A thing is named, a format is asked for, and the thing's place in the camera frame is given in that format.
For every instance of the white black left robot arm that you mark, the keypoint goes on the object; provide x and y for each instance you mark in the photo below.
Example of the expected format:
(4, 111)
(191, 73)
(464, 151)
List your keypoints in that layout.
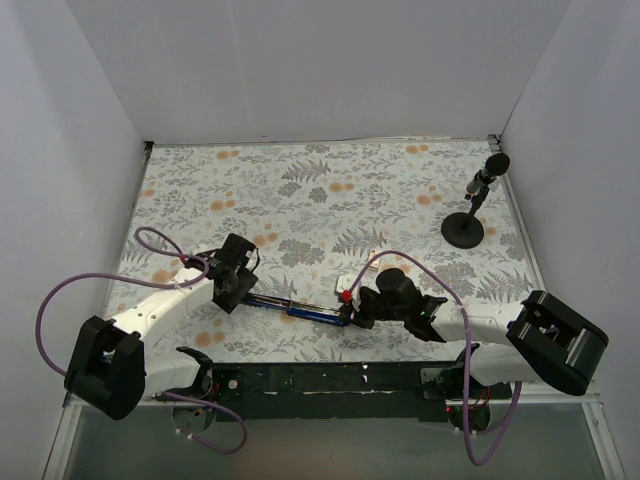
(112, 367)

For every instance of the white staple box sleeve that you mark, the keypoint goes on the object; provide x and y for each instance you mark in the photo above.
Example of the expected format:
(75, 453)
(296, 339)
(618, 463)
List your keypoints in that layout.
(374, 258)

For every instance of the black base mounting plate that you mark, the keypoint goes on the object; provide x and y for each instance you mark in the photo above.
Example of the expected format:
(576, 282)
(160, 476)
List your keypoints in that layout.
(343, 390)

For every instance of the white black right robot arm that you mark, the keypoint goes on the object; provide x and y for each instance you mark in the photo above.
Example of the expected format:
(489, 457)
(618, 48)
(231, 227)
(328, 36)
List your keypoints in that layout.
(540, 339)

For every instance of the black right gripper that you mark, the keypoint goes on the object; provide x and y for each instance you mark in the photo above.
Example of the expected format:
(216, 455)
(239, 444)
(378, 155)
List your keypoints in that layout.
(364, 314)

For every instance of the blue black stapler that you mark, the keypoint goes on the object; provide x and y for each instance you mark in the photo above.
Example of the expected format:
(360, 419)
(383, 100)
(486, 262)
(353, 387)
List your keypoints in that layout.
(299, 310)

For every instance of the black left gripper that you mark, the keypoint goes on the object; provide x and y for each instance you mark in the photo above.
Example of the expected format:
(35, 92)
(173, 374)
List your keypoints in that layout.
(230, 298)

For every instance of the black microphone on stand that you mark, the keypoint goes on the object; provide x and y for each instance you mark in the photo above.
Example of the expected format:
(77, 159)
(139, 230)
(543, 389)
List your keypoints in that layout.
(464, 230)

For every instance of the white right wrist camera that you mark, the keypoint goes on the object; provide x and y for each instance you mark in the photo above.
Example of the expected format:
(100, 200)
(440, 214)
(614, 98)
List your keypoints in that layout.
(347, 290)

